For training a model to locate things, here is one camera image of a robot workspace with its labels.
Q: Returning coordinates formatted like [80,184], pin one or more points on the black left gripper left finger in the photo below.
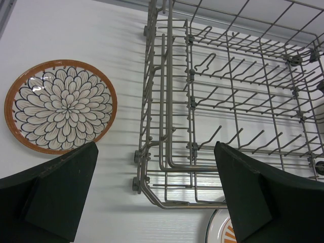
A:
[45,203]

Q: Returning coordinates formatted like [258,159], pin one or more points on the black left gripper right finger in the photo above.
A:
[267,204]

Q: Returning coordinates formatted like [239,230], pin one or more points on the floral plate with orange rim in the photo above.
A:
[57,106]

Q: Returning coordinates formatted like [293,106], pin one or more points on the white plate with orange sunburst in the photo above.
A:
[219,228]

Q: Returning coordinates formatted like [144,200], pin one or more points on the grey wire dish rack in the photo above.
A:
[245,73]

